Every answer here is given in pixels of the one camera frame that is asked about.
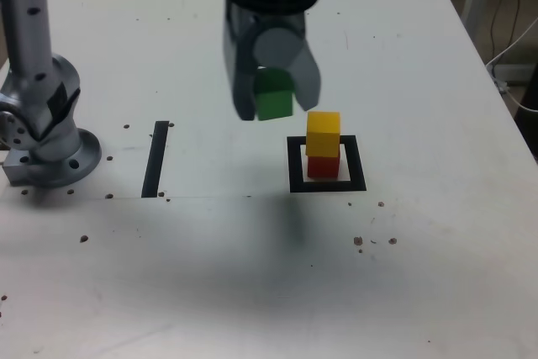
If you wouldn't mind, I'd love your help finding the green cube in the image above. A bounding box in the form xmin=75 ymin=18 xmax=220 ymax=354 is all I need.
xmin=253 ymin=66 xmax=294 ymax=122

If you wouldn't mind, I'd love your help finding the black tape strip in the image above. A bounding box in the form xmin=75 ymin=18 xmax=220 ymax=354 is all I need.
xmin=140 ymin=120 xmax=170 ymax=199

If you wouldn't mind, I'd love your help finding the black tape square outline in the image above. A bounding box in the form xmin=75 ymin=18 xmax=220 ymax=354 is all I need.
xmin=287 ymin=135 xmax=367 ymax=193

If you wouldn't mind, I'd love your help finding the white cable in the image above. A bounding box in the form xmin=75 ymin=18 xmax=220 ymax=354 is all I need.
xmin=485 ymin=17 xmax=538 ymax=69

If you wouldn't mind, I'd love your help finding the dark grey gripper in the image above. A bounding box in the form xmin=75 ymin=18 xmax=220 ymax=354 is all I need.
xmin=221 ymin=0 xmax=324 ymax=122

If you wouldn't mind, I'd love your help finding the yellow cube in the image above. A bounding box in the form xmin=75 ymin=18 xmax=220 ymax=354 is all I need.
xmin=305 ymin=111 xmax=341 ymax=157

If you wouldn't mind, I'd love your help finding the red cube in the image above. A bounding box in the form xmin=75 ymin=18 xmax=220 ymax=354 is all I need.
xmin=306 ymin=155 xmax=340 ymax=179

